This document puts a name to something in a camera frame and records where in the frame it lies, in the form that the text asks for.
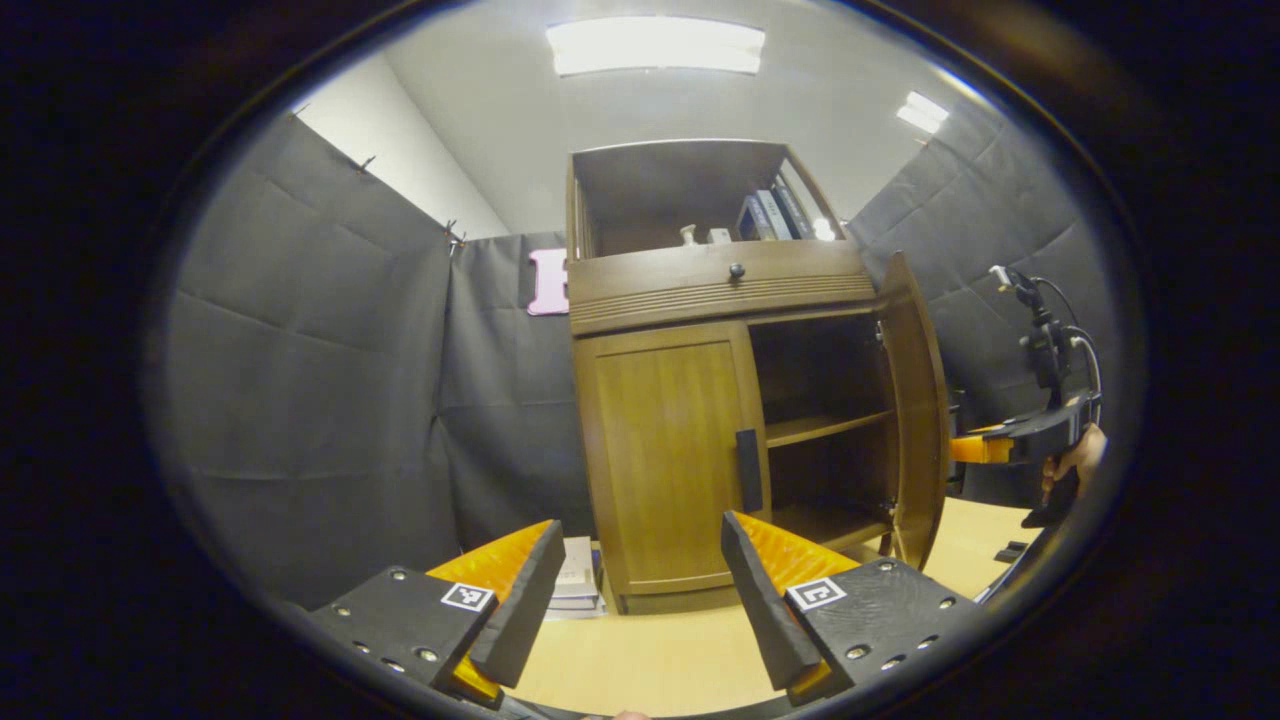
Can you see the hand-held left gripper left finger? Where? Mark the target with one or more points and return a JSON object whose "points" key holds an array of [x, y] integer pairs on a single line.
{"points": [[525, 610]]}

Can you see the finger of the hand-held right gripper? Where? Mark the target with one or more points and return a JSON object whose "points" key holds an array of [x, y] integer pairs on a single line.
{"points": [[980, 450]]}

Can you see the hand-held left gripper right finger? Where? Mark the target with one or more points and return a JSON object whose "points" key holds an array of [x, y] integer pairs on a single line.
{"points": [[765, 610]]}

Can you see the wooden shoe cabinet door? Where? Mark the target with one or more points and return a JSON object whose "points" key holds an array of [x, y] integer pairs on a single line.
{"points": [[660, 460], [915, 400]]}

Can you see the wooden double-door shoe cabinet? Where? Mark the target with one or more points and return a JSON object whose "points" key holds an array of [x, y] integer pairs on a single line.
{"points": [[670, 190]]}

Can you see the wooden cabinet drawer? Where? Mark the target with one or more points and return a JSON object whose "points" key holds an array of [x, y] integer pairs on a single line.
{"points": [[670, 285]]}

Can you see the wooden inner shelf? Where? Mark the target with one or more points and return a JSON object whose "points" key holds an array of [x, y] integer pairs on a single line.
{"points": [[820, 428]]}

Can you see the black backdrop cloth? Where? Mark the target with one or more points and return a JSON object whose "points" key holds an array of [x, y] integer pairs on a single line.
{"points": [[310, 400]]}

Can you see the black book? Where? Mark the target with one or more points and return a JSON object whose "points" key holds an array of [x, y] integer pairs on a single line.
{"points": [[794, 210]]}

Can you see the grey book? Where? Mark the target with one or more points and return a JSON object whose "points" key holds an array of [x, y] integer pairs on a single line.
{"points": [[774, 215]]}

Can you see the dark blue book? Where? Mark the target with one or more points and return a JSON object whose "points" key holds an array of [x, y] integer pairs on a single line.
{"points": [[753, 220]]}

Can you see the small ceiling light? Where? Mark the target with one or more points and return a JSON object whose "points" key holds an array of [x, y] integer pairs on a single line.
{"points": [[922, 112]]}

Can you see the large ceiling light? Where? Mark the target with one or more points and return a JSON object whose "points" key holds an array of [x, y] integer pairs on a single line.
{"points": [[655, 46]]}

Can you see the small black bracket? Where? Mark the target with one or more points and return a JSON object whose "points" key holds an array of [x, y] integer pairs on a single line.
{"points": [[1011, 552]]}

